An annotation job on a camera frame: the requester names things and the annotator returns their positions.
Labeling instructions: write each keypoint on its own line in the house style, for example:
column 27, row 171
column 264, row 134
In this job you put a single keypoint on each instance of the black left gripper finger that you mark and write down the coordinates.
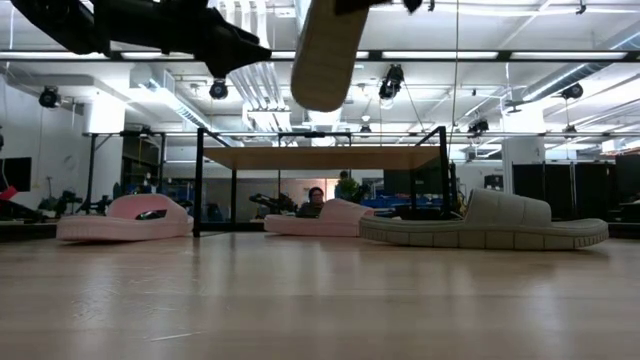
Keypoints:
column 232, row 40
column 230, row 62

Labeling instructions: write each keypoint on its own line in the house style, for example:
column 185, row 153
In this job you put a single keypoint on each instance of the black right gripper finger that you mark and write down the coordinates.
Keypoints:
column 355, row 5

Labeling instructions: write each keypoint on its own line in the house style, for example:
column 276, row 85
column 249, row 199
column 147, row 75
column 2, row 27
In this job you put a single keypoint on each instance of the grey rubber slide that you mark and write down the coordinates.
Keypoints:
column 325, row 60
column 495, row 215

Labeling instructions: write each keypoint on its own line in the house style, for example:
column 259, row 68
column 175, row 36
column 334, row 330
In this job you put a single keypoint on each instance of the pink rubber slide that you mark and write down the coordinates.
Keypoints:
column 125, row 225
column 325, row 220

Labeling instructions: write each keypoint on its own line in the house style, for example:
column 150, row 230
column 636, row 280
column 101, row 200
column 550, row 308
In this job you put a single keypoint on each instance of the background black robot arm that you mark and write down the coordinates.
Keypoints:
column 65, row 200
column 275, row 202

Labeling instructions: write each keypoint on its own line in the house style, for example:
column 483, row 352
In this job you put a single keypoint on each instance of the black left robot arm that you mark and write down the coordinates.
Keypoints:
column 65, row 25

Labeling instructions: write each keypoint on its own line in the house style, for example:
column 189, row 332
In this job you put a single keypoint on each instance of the person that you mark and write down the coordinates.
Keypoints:
column 315, row 196

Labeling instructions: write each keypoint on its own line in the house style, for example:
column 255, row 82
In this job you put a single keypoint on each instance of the background potted green plant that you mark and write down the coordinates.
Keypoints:
column 347, row 187

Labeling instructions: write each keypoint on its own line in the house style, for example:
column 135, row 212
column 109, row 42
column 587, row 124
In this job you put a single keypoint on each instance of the red background object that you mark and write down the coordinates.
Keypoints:
column 7, row 194

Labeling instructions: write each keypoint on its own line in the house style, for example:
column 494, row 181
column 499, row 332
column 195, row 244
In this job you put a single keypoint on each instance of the black room divider panels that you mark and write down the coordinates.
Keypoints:
column 560, row 192

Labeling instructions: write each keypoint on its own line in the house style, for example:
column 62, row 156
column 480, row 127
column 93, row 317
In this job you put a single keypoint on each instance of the black neighbouring rig frame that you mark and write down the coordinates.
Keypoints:
column 125, row 134

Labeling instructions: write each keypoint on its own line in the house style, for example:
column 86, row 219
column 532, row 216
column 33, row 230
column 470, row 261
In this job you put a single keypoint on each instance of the wooden shelf with black frame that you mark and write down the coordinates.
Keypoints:
column 325, row 157

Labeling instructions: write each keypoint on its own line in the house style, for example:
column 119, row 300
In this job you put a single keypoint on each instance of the black wall monitor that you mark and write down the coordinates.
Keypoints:
column 17, row 175

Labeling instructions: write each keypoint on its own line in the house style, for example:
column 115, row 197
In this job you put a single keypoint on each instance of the black metal table frame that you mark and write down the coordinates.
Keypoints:
column 25, row 231

